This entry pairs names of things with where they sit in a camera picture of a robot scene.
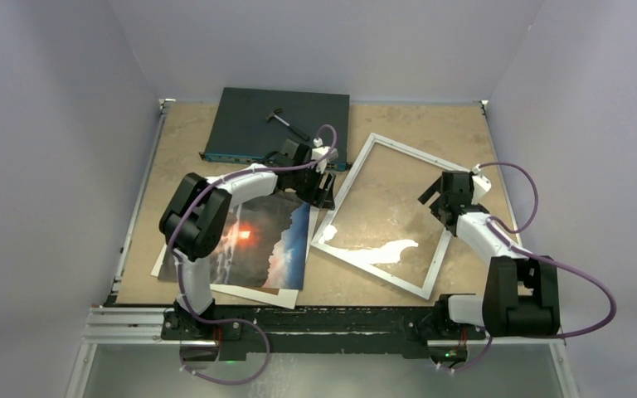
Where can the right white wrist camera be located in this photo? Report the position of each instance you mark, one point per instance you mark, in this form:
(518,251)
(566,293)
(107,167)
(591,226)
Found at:
(481,184)

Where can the landscape photo print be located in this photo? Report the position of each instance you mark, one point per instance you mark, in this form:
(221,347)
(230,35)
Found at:
(269,241)

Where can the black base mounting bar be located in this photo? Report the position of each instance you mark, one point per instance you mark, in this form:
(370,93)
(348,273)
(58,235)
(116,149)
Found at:
(237,330)

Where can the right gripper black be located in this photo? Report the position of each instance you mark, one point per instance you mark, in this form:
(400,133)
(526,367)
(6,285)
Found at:
(436,186)

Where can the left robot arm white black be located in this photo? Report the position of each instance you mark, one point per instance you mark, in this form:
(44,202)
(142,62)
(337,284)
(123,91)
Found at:
(195,218)

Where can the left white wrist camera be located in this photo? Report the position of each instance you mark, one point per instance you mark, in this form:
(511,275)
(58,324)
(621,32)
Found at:
(322,154)

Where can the white picture frame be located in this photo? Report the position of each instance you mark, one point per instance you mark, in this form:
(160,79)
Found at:
(426,290)

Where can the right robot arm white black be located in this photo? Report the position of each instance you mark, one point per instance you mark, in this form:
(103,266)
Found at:
(520,297)

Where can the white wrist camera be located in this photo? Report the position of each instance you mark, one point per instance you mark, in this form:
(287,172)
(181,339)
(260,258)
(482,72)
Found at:
(481,184)
(322,154)

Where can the small black-handled hammer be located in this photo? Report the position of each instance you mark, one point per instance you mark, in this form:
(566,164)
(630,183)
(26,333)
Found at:
(275,115)

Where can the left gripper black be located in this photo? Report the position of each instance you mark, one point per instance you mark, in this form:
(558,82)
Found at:
(326,200)

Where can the dark network switch box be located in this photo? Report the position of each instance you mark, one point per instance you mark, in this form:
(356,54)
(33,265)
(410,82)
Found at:
(240,133)

